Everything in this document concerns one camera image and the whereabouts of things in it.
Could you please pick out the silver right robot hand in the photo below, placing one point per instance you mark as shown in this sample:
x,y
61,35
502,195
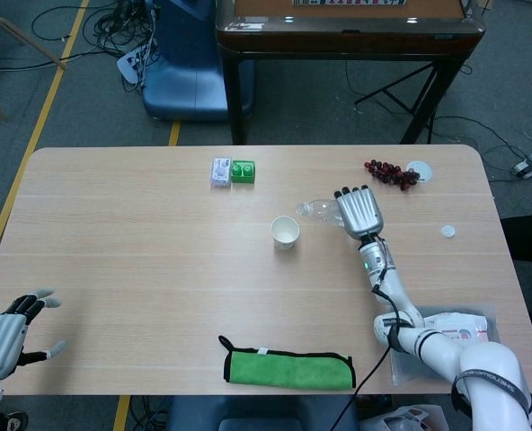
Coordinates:
x,y
362,213

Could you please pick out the clear plastic bottle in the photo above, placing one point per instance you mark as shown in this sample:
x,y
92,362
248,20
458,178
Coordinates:
x,y
320,208

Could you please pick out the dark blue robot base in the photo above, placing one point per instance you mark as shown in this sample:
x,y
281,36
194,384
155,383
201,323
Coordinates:
x,y
257,413

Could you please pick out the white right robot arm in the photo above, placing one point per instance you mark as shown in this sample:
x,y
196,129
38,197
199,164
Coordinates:
x,y
481,363

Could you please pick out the white paper cup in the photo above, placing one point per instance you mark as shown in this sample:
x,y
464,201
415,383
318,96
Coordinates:
x,y
285,235

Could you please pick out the white bottle cap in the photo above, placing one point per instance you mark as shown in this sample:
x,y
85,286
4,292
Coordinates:
x,y
448,231

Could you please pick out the bunch of red grapes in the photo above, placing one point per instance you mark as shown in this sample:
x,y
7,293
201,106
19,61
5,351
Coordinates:
x,y
389,173

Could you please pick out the green toy building brick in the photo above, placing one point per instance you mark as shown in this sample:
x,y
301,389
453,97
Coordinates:
x,y
243,173

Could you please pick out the black tripod stand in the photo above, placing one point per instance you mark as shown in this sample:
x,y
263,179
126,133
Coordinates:
x,y
396,92

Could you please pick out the pink white wet wipes pack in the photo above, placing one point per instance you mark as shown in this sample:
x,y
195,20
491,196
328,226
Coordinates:
x,y
468,330

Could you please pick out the brown mahjong table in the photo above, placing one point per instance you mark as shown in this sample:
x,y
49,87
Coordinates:
x,y
347,40

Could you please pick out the green microfiber cloth black trim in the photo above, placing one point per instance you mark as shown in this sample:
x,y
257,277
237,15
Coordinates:
x,y
288,370

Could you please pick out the blue machine base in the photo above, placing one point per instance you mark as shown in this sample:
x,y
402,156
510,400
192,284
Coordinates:
x,y
180,81

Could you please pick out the white power strip with plugs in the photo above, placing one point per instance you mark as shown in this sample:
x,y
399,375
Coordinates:
x,y
133,63

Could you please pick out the white chair wooden legs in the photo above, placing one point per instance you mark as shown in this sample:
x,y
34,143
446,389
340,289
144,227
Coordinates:
x,y
5,27

